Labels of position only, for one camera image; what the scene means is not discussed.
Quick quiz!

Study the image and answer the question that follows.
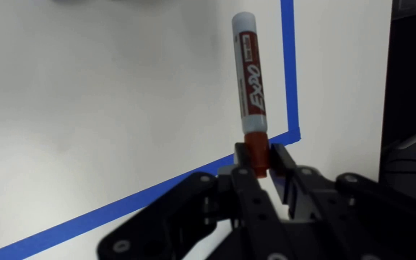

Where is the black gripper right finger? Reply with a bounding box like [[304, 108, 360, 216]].
[[270, 144, 416, 260]]

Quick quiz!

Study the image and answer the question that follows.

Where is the blue tape line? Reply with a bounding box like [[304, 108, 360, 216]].
[[0, 0, 296, 260]]

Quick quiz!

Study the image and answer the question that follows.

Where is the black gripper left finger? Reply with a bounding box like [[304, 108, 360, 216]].
[[97, 142, 252, 260]]

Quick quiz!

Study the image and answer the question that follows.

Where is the red Expo marker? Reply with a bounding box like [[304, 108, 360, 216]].
[[231, 11, 269, 177]]

